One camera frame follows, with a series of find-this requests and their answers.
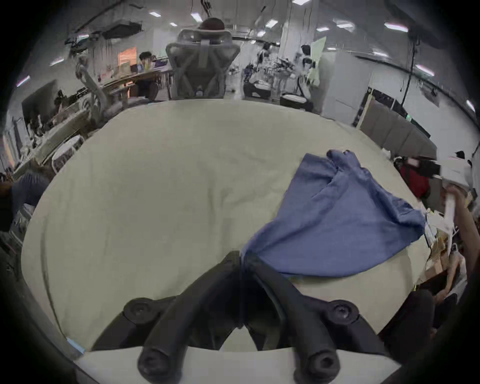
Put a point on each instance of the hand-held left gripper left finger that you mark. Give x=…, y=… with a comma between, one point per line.
x=195, y=296

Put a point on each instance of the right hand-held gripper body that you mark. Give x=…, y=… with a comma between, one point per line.
x=455, y=170

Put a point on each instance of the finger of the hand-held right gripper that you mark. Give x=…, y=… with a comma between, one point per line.
x=427, y=167

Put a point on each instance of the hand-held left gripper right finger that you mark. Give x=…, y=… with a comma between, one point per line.
x=288, y=303

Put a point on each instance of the blue shirt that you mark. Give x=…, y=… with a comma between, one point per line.
x=337, y=225

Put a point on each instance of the person's right forearm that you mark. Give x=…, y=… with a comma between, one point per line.
x=468, y=232

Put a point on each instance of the person's right hand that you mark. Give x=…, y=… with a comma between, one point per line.
x=456, y=195

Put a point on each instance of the bed with beige sheet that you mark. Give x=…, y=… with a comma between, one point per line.
x=168, y=187

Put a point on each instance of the person's legs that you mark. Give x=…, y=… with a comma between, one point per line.
x=410, y=322

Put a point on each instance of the white humanoid robot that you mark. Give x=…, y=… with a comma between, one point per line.
x=264, y=62
x=303, y=78

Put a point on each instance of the grey office chair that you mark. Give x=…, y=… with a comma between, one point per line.
x=101, y=93

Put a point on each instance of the long wooden desk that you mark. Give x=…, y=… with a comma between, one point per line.
x=131, y=77

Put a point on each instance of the white mesh office chair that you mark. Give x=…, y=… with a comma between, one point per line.
x=200, y=63

